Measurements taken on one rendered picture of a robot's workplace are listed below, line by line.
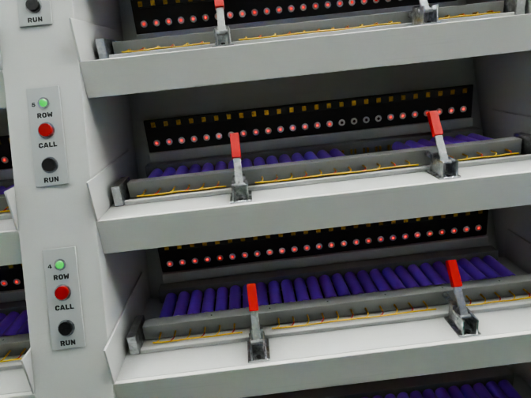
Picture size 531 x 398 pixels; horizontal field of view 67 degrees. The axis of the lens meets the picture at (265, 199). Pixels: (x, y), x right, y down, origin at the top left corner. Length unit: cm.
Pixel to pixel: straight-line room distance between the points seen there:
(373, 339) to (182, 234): 28
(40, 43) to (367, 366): 57
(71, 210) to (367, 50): 42
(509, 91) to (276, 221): 43
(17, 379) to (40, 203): 23
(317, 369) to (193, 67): 41
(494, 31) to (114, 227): 54
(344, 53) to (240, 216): 25
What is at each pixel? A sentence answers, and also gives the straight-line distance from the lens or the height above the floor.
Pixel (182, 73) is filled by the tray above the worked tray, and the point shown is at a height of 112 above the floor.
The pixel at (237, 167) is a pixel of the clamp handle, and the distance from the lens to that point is 52.
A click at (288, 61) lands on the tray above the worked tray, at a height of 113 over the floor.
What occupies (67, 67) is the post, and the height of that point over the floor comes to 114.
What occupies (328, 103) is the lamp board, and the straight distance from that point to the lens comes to 68.
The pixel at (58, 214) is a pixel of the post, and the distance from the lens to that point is 56.
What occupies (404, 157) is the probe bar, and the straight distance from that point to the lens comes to 61.
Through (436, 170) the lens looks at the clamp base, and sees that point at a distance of 57.
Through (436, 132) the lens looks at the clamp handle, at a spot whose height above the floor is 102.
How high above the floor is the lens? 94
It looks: 1 degrees up
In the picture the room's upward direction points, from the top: 7 degrees counter-clockwise
